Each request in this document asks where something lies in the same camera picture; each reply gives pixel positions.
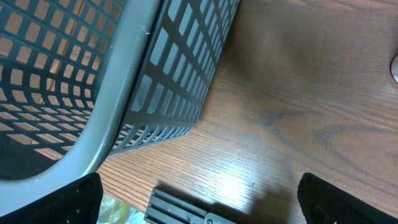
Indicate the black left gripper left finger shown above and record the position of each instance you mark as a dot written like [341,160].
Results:
[77,202]

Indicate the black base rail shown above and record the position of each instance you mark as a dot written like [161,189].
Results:
[166,207]

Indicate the grey plastic mesh basket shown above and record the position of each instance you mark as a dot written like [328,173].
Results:
[82,80]

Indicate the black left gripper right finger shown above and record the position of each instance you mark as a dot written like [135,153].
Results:
[324,203]

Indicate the green lid white jar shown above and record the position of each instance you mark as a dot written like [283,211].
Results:
[394,68]

